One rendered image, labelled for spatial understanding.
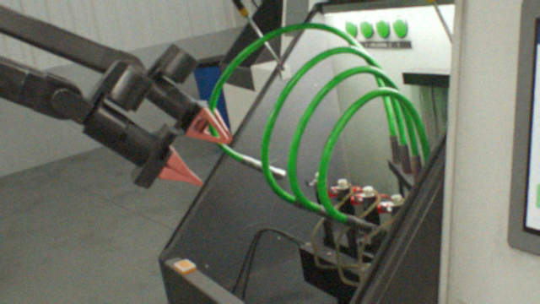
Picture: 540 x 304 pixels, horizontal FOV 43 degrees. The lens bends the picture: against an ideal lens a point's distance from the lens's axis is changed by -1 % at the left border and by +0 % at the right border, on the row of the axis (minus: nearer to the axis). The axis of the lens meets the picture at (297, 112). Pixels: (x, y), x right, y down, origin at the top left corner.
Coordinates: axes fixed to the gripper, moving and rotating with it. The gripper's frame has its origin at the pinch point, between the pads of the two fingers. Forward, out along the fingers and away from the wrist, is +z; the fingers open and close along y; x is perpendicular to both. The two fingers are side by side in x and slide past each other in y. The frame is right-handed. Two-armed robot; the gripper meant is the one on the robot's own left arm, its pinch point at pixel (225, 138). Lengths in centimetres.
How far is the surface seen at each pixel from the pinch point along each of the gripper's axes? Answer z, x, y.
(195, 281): 11.1, 28.2, 0.0
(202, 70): -197, 76, 571
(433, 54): 24.7, -37.7, 10.8
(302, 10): -72, -34, 291
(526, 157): 45, -30, -37
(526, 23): 35, -45, -37
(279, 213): 14.4, 14.1, 31.7
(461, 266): 48, -11, -27
